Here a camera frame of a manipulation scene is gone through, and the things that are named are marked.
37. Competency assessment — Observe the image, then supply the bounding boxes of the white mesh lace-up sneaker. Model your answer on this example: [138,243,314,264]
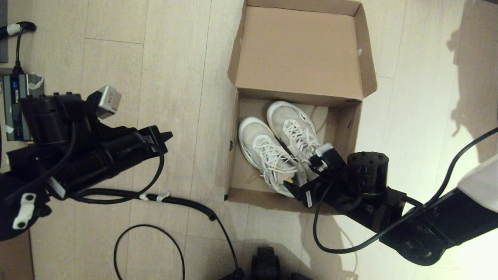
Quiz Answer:
[238,116,308,199]
[267,100,325,183]

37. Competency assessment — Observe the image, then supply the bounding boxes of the brown cardboard shoe box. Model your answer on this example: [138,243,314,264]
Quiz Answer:
[225,0,378,215]

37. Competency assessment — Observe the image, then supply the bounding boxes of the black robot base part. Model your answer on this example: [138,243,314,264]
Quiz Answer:
[251,246,281,280]

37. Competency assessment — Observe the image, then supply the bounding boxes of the white tape strip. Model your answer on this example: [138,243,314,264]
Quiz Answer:
[139,192,172,203]

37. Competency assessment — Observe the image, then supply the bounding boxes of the grey metal power supply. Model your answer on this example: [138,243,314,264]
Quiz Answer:
[3,74,44,141]

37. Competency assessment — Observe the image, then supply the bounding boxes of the brown cardboard carton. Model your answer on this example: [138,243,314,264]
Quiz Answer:
[0,233,35,280]

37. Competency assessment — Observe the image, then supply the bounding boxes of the dark grey panel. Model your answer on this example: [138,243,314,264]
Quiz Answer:
[0,0,9,63]

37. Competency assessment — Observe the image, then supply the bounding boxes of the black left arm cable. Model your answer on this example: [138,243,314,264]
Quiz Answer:
[4,117,166,205]

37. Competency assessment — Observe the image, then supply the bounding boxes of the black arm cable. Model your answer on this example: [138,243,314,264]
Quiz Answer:
[313,126,498,255]
[4,117,166,205]

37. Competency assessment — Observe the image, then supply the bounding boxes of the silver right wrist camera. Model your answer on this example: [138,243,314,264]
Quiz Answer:
[309,143,339,172]

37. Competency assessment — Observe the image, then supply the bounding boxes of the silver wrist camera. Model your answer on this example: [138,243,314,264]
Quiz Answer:
[309,143,339,172]
[86,86,122,119]

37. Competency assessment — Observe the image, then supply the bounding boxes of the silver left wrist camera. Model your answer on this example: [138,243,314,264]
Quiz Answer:
[86,86,122,119]

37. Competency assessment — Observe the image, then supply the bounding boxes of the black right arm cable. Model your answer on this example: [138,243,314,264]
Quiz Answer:
[313,126,498,255]

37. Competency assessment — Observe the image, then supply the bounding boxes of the black corrugated cable conduit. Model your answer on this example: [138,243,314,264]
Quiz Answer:
[76,188,217,222]

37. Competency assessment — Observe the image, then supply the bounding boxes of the thin black looped cable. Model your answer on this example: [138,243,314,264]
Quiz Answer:
[114,224,186,280]

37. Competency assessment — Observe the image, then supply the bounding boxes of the white cable clip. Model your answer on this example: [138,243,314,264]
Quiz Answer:
[12,193,37,230]

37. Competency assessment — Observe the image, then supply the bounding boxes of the black power cord with plug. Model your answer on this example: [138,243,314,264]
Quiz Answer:
[0,21,37,75]

